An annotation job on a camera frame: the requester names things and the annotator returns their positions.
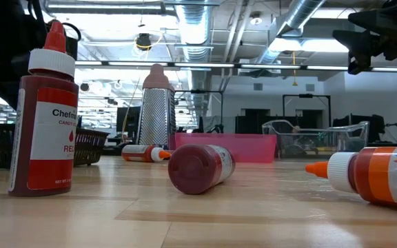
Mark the black background monitor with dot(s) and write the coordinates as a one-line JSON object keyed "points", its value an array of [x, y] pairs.
{"points": [[133, 120]]}

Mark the red Chefmaster colour bottle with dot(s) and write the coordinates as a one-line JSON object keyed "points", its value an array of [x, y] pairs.
{"points": [[47, 137]]}

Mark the black background robot arm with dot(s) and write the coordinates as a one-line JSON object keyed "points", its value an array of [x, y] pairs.
{"points": [[215, 129]]}

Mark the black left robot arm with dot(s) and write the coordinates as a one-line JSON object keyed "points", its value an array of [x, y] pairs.
{"points": [[5, 20]]}

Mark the long ceiling light strip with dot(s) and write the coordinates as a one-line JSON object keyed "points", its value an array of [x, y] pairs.
{"points": [[202, 64]]}

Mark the grey ceiling pipe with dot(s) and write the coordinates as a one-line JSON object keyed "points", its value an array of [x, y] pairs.
{"points": [[109, 7]]}

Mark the clear plastic bin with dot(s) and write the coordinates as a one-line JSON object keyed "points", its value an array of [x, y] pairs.
{"points": [[357, 137]]}

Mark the orange Chefmaster colour bottle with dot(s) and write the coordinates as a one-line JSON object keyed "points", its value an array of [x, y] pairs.
{"points": [[140, 153], [374, 175]]}

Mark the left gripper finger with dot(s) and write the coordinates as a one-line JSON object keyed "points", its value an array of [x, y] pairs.
{"points": [[5, 94]]}

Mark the dark background desk equipment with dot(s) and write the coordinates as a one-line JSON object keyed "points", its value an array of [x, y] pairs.
{"points": [[377, 127]]}

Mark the dark red colour bottle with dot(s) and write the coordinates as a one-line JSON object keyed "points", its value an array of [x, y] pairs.
{"points": [[195, 168]]}

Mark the pink plastic bin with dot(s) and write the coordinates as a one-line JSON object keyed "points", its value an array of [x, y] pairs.
{"points": [[253, 146]]}

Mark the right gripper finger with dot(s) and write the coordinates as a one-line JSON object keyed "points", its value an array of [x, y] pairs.
{"points": [[360, 46], [374, 19]]}

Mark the black background workstation frame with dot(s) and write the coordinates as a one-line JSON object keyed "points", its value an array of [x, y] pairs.
{"points": [[305, 95]]}

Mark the black plastic mesh basket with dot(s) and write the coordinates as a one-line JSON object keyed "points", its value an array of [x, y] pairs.
{"points": [[88, 148]]}

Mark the silver spiral ceiling duct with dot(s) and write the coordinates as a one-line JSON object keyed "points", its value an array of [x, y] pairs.
{"points": [[195, 27], [302, 13]]}

